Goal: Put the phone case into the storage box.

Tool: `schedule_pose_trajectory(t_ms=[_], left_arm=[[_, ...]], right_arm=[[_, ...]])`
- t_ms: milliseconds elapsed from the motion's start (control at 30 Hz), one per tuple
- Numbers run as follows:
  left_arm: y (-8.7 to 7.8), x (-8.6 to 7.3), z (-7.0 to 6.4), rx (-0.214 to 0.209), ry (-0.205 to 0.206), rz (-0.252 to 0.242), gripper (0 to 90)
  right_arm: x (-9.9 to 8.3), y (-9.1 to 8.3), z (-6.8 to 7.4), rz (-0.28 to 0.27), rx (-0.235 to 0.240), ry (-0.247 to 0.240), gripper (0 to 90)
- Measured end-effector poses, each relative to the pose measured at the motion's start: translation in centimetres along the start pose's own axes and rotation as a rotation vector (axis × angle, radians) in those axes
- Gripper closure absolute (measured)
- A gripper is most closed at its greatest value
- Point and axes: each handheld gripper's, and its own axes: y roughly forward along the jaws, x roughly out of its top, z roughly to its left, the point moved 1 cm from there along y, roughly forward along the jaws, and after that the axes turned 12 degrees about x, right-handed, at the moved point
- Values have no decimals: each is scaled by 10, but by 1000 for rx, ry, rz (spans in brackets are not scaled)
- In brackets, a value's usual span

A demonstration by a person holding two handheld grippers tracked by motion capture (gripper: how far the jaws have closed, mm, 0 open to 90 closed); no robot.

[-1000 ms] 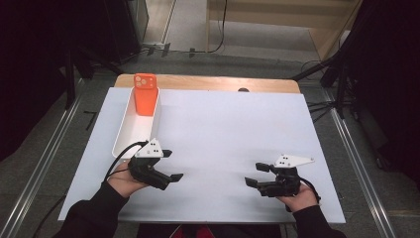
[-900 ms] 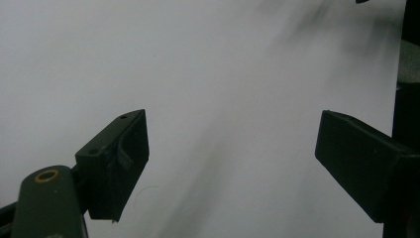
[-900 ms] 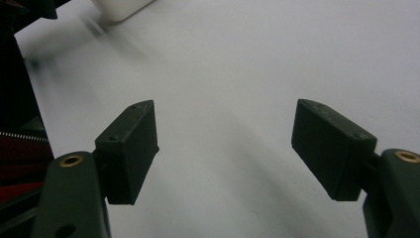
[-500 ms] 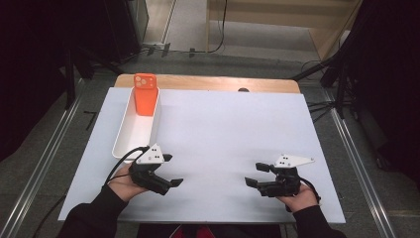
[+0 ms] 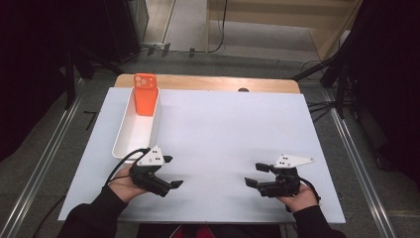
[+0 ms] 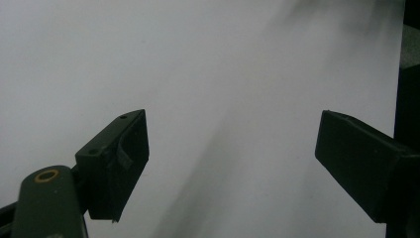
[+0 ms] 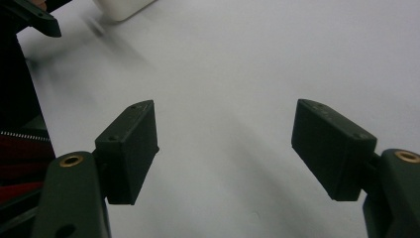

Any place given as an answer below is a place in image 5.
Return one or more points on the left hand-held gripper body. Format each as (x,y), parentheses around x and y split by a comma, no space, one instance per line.
(147,175)

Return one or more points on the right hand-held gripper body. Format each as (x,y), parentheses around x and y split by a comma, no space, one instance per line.
(280,185)

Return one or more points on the long white plastic container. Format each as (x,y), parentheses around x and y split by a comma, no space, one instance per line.
(133,135)

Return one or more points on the orange phone case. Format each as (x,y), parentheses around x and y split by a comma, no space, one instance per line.
(145,99)

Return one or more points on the person's right hand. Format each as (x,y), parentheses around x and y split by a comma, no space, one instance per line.
(298,200)

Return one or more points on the person's left hand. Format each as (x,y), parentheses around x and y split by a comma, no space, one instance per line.
(124,186)

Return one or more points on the dark round table grommet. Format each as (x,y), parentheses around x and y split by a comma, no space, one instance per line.
(243,89)

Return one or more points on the wooden table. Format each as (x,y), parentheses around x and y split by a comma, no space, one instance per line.
(214,82)

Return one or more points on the black metal stand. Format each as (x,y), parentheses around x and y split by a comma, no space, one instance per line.
(340,86)
(69,82)

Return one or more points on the dark cabinet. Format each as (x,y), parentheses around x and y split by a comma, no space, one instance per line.
(127,26)

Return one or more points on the dark curtain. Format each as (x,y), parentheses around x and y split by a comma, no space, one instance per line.
(29,66)
(389,82)

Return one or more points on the light wooden shelf unit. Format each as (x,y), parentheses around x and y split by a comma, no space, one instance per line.
(264,13)

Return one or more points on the metal floor rail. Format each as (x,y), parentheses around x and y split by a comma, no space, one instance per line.
(360,165)
(39,165)

